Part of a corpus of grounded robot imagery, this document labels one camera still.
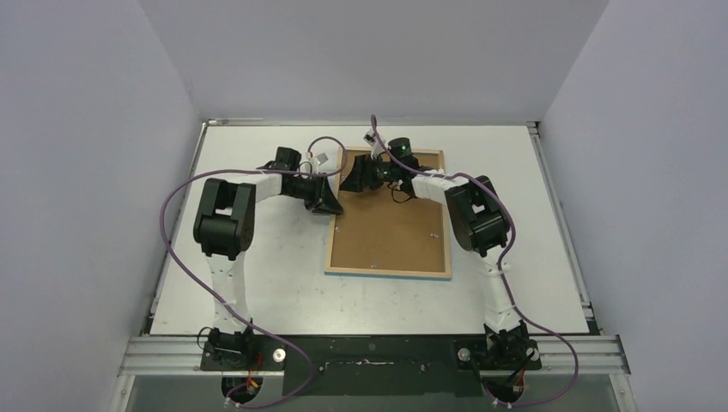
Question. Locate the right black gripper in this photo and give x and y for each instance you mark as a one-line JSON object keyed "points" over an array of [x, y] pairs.
{"points": [[363, 172]]}

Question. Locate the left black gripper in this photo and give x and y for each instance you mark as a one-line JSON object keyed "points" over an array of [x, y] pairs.
{"points": [[323, 201]]}

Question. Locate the blue wooden picture frame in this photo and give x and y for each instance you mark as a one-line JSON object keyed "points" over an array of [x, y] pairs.
{"points": [[333, 256]]}

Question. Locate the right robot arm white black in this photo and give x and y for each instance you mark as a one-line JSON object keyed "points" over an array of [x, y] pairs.
{"points": [[479, 226]]}

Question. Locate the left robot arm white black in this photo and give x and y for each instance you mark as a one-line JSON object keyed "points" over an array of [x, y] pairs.
{"points": [[224, 228]]}

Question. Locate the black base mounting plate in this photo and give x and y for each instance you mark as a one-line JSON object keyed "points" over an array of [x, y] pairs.
{"points": [[395, 365]]}

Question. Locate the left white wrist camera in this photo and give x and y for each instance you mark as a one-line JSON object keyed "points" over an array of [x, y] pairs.
{"points": [[317, 161]]}

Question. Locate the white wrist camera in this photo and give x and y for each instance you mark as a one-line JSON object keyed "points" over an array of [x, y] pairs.
{"points": [[377, 145], [317, 161]]}

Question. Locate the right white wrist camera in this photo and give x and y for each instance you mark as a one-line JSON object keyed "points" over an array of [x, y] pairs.
{"points": [[377, 145]]}

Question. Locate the aluminium rail front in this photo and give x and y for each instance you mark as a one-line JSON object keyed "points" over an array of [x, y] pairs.
{"points": [[181, 356]]}

